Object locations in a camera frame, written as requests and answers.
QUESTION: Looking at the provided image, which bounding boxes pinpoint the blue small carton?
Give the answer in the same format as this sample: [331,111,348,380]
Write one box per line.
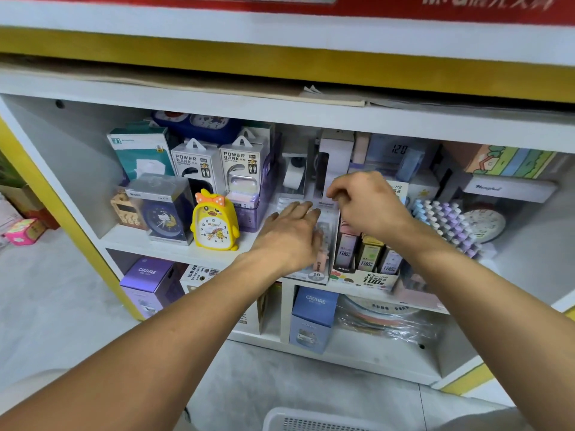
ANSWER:
[289,287,341,356]

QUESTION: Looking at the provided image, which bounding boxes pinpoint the white plastic basket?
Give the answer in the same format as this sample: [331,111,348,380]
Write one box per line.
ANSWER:
[262,407,397,431]

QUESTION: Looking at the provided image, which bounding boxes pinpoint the tape dispenser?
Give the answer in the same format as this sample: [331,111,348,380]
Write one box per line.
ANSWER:
[281,152,311,194]

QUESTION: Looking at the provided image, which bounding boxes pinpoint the clear plastic tray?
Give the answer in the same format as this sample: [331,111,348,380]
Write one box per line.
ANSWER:
[270,193,343,286]

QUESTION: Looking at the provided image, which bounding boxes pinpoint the person's left hand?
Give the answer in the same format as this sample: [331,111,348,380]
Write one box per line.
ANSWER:
[250,201,323,279]

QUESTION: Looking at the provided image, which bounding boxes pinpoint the person's right forearm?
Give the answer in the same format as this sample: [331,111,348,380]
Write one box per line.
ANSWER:
[400,224,575,431]

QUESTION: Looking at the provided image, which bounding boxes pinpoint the assorted small colourful boxes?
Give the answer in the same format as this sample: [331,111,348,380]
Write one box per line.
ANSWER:
[0,148,59,248]

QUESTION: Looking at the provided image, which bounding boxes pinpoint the red banner strip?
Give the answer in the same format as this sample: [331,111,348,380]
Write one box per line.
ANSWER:
[0,0,575,28]

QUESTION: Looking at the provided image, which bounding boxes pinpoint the white refill display box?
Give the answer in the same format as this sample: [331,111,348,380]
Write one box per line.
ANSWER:
[331,179,410,291]

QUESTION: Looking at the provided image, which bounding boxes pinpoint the clear boxed dark clock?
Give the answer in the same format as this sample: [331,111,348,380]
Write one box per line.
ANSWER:
[126,175,196,246]

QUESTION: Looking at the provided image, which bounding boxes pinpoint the grey digital clock box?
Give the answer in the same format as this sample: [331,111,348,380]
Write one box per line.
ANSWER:
[364,134,437,182]

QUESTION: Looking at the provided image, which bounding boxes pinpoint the yellow alarm clock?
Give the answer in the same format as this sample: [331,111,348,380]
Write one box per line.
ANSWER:
[190,188,242,252]

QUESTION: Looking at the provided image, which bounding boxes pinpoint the purple box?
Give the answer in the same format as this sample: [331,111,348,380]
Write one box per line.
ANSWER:
[119,256,185,320]

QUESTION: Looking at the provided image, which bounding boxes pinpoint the white long box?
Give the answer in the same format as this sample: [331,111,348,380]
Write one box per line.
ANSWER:
[462,173,558,205]

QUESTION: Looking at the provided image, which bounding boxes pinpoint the person's left forearm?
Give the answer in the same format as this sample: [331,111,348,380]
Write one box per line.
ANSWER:
[0,251,289,431]

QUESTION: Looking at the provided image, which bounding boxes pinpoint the small tan alarm clock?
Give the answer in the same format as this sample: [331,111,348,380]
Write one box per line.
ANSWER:
[110,188,147,232]

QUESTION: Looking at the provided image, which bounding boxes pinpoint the white hanging accessory box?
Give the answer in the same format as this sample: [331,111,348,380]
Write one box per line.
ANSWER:
[171,139,226,194]
[220,125,275,203]

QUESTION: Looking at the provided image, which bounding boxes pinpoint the white round clock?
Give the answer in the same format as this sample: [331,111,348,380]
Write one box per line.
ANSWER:
[461,208,508,244]

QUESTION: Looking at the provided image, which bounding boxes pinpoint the white shelf with yellow trim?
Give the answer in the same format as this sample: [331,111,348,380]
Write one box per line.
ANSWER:
[0,0,575,409]

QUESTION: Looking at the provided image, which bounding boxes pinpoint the person's right hand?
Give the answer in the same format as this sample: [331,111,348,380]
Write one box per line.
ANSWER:
[326,171,419,248]

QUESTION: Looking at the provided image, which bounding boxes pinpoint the teal white box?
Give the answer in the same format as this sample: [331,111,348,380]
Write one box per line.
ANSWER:
[107,123,179,182]

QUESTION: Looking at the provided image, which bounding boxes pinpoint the pastel sticky notes pack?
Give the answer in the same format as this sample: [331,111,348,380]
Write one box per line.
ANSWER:
[444,143,571,180]

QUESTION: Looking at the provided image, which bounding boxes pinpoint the purple translucent container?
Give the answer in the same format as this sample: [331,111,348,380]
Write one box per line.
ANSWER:
[229,148,275,232]

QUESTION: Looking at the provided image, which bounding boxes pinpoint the large white cardboard box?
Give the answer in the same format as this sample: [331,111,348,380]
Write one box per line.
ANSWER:
[180,263,268,336]

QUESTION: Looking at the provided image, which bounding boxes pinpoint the flat cardboard sheets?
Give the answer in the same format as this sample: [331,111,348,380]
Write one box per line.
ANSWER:
[18,58,575,108]

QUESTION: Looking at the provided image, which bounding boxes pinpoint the stack of wrapped discs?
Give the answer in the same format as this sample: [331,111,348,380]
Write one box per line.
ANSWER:
[340,296,441,345]

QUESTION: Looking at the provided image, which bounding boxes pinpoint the white tall box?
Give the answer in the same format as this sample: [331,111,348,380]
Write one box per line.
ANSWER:
[316,130,356,198]

